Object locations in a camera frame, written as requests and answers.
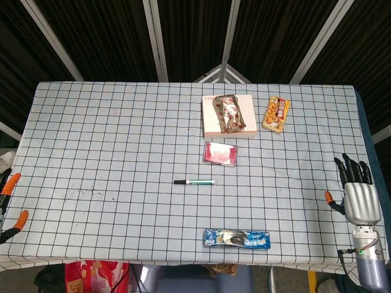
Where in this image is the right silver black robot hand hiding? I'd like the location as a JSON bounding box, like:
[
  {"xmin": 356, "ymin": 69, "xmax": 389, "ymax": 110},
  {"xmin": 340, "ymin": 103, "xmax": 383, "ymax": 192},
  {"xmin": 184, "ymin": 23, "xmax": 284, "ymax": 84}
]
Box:
[{"xmin": 324, "ymin": 153, "xmax": 382, "ymax": 226}]

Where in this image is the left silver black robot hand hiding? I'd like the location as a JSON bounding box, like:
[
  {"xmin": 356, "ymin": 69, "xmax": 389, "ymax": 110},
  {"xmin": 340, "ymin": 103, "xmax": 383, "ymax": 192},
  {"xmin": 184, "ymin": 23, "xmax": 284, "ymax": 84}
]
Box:
[{"xmin": 0, "ymin": 169, "xmax": 30, "ymax": 245}]

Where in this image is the blue checkered tablecloth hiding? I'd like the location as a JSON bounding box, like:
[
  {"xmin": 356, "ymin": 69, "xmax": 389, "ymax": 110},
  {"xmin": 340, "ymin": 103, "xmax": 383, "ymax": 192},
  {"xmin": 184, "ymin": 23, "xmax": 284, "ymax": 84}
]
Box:
[{"xmin": 0, "ymin": 81, "xmax": 391, "ymax": 274}]

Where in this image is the black bag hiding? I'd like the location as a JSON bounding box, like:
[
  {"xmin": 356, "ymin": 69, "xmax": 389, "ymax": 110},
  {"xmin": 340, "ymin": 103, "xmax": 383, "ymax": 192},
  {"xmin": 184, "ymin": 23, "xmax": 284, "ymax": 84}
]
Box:
[{"xmin": 34, "ymin": 264, "xmax": 67, "ymax": 293}]

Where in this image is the yellow snack box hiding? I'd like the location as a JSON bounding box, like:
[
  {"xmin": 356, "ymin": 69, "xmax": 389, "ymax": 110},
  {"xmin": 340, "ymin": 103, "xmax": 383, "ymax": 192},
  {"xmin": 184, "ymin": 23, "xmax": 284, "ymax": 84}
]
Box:
[{"xmin": 261, "ymin": 96, "xmax": 291, "ymax": 134}]

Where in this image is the red shopping bag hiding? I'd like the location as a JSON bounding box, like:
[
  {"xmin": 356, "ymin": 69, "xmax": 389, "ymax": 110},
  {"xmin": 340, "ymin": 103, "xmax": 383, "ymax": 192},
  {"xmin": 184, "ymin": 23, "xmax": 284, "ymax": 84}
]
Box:
[{"xmin": 64, "ymin": 259, "xmax": 131, "ymax": 293}]

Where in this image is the blue cookie package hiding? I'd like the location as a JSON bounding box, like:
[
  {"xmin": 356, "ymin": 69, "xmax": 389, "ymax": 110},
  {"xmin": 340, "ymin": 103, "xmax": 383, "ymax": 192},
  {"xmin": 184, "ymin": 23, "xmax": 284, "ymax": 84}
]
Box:
[{"xmin": 203, "ymin": 228, "xmax": 271, "ymax": 249}]

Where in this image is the white flat cardboard box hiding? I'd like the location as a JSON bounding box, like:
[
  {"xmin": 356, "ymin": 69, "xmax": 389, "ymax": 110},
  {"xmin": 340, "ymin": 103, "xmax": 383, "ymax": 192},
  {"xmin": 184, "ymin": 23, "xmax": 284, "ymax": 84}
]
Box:
[{"xmin": 201, "ymin": 94, "xmax": 258, "ymax": 139}]

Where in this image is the pink snack packet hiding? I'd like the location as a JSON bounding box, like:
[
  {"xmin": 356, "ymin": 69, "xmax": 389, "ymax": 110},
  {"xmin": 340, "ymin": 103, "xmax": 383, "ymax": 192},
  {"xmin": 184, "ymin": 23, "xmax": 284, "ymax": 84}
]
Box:
[{"xmin": 202, "ymin": 140, "xmax": 239, "ymax": 167}]

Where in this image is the brown paper bag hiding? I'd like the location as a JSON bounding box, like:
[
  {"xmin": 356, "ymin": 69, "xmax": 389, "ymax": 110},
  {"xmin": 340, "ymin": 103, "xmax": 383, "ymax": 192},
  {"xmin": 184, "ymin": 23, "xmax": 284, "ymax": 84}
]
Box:
[{"xmin": 204, "ymin": 264, "xmax": 238, "ymax": 278}]

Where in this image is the crumpled foil snack wrapper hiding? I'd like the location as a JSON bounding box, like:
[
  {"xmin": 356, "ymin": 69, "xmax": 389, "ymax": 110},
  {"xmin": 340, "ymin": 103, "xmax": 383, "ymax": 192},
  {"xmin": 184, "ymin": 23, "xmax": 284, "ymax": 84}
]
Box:
[{"xmin": 213, "ymin": 94, "xmax": 247, "ymax": 135}]

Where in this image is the blue-grey robot torso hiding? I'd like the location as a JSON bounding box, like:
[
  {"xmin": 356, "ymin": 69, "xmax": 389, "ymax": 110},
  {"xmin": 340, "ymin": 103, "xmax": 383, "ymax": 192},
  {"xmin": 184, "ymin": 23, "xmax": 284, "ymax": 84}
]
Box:
[{"xmin": 131, "ymin": 264, "xmax": 254, "ymax": 293}]

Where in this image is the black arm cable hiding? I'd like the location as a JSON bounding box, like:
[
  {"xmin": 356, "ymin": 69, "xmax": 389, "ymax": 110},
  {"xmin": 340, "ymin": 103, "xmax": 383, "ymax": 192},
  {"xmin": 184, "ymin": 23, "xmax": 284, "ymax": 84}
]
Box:
[{"xmin": 337, "ymin": 248, "xmax": 367, "ymax": 287}]

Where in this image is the white metal frame bar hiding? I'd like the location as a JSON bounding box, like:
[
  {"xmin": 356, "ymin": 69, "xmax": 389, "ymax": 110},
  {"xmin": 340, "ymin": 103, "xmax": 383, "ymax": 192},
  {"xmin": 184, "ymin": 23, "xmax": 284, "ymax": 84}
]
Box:
[
  {"xmin": 20, "ymin": 0, "xmax": 85, "ymax": 82},
  {"xmin": 221, "ymin": 0, "xmax": 242, "ymax": 67},
  {"xmin": 142, "ymin": 0, "xmax": 169, "ymax": 82},
  {"xmin": 289, "ymin": 0, "xmax": 357, "ymax": 85}
]

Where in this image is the white triangular metal frame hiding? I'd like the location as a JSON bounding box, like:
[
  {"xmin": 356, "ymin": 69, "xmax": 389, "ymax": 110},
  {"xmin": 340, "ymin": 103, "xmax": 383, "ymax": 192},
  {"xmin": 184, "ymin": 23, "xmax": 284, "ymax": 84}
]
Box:
[{"xmin": 192, "ymin": 63, "xmax": 253, "ymax": 84}]

